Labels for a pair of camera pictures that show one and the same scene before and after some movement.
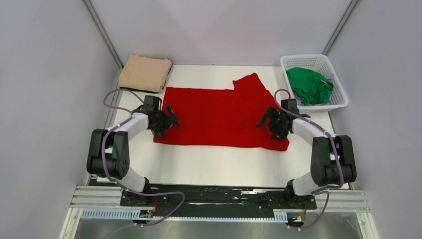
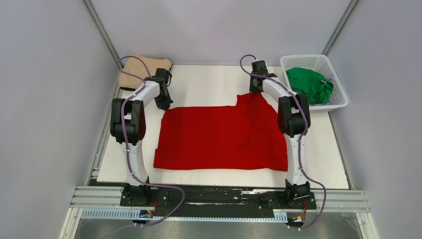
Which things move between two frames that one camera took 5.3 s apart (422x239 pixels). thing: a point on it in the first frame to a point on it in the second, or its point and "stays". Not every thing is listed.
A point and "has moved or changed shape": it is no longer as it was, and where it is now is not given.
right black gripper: (270, 113) to (252, 88)
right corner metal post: (339, 27) stays
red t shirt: (222, 117) has moved or changed shape
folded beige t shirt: (145, 73) stays
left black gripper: (159, 132) to (165, 105)
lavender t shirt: (330, 77) stays
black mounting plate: (174, 200) stays
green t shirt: (309, 86) stays
